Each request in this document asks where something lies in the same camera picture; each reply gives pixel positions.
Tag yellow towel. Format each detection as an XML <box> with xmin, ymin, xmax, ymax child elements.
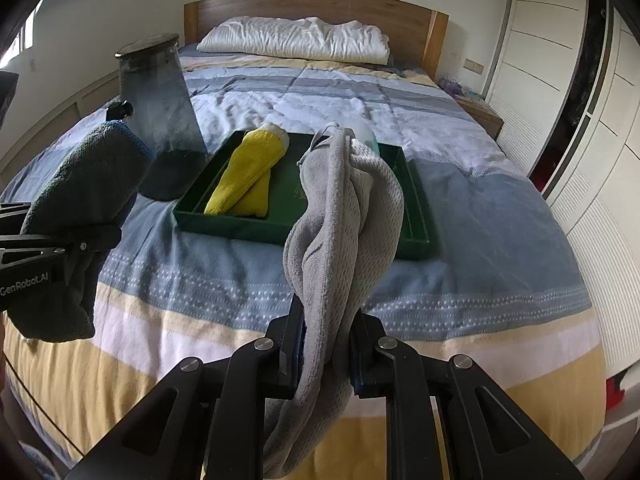
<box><xmin>203</xmin><ymin>122</ymin><xmax>291</xmax><ymax>219</ymax></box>

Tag purple clutter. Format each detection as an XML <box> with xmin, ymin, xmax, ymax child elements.
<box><xmin>437</xmin><ymin>77</ymin><xmax>483</xmax><ymax>103</ymax></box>

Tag beige low wall cabinet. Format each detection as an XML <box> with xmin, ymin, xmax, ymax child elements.
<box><xmin>10</xmin><ymin>67</ymin><xmax>123</xmax><ymax>133</ymax></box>

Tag wooden nightstand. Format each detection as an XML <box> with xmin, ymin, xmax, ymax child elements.
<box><xmin>452</xmin><ymin>95</ymin><xmax>504</xmax><ymax>141</ymax></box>

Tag white pillow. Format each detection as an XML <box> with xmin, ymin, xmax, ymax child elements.
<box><xmin>196</xmin><ymin>16</ymin><xmax>391</xmax><ymax>65</ymax></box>

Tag window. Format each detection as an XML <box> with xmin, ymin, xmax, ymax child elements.
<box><xmin>0</xmin><ymin>7</ymin><xmax>38</xmax><ymax>63</ymax></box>

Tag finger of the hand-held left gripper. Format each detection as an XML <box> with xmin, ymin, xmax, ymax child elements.
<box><xmin>0</xmin><ymin>202</ymin><xmax>32</xmax><ymax>223</ymax></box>
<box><xmin>0</xmin><ymin>224</ymin><xmax>123</xmax><ymax>267</ymax></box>

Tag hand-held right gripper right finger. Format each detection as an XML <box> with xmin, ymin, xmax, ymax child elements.
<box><xmin>350</xmin><ymin>310</ymin><xmax>586</xmax><ymax>480</ymax></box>

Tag light grey cloth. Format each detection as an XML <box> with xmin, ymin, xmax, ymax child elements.
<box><xmin>262</xmin><ymin>121</ymin><xmax>405</xmax><ymax>466</ymax></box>

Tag green tray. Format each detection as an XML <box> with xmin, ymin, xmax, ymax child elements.
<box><xmin>172</xmin><ymin>131</ymin><xmax>432</xmax><ymax>262</ymax></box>

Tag bed with striped quilt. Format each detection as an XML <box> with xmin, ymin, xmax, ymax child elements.
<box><xmin>0</xmin><ymin>42</ymin><xmax>608</xmax><ymax>480</ymax></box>

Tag blue-grey towel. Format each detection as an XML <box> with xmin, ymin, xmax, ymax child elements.
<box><xmin>5</xmin><ymin>120</ymin><xmax>151</xmax><ymax>343</ymax></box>

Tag white wardrobe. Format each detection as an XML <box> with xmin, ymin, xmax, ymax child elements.
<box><xmin>482</xmin><ymin>0</ymin><xmax>640</xmax><ymax>411</ymax></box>

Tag wooden headboard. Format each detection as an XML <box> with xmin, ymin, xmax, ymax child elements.
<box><xmin>183</xmin><ymin>0</ymin><xmax>449</xmax><ymax>73</ymax></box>

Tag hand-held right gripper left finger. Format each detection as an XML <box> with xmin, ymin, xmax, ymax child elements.
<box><xmin>65</xmin><ymin>305</ymin><xmax>306</xmax><ymax>480</ymax></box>

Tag clear zip bag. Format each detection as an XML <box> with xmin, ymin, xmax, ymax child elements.
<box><xmin>349</xmin><ymin>117</ymin><xmax>381</xmax><ymax>155</ymax></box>

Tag red cloth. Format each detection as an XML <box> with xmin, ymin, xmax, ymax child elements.
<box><xmin>606</xmin><ymin>379</ymin><xmax>626</xmax><ymax>411</ymax></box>

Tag smoked glass pitcher wooden lid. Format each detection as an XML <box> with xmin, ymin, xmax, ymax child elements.
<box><xmin>107</xmin><ymin>32</ymin><xmax>209</xmax><ymax>202</ymax></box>

